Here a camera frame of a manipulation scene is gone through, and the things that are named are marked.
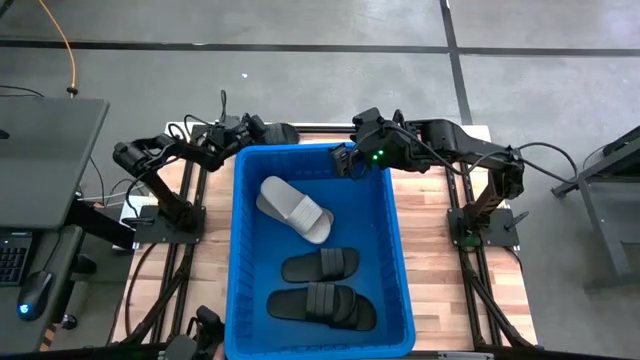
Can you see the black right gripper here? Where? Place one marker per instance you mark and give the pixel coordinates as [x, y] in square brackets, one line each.
[375, 147]

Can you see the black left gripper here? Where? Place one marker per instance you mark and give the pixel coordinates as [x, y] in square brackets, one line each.
[230, 136]

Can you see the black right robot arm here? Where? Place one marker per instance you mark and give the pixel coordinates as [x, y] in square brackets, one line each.
[450, 140]

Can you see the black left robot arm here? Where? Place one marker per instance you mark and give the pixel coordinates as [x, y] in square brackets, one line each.
[170, 210]

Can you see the blue plastic bin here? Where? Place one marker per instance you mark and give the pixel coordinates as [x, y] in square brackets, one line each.
[370, 225]

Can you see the white small box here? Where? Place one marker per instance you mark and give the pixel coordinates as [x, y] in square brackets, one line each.
[134, 207]

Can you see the black desk leg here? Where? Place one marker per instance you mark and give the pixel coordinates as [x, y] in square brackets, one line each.
[100, 225]

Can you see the dark grey computer desk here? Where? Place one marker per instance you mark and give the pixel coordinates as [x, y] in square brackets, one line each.
[60, 250]

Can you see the dark grey desk panel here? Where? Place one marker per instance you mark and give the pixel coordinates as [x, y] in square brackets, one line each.
[30, 195]

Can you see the black computer mouse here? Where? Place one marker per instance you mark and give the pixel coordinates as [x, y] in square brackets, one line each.
[35, 292]

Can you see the grey side table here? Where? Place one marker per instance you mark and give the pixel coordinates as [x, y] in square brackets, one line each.
[605, 225]

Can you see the black keyboard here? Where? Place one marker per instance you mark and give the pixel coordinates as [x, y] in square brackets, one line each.
[12, 260]

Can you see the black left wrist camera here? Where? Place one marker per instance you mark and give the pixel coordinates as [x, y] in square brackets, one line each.
[257, 122]

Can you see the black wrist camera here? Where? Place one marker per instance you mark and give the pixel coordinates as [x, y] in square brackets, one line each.
[365, 119]
[257, 122]

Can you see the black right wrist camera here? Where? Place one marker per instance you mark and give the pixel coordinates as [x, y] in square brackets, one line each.
[365, 119]

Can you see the black frame bracket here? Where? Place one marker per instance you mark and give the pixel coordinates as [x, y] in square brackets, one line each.
[399, 117]

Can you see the silver metal bracket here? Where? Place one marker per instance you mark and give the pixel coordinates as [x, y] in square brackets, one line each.
[465, 356]

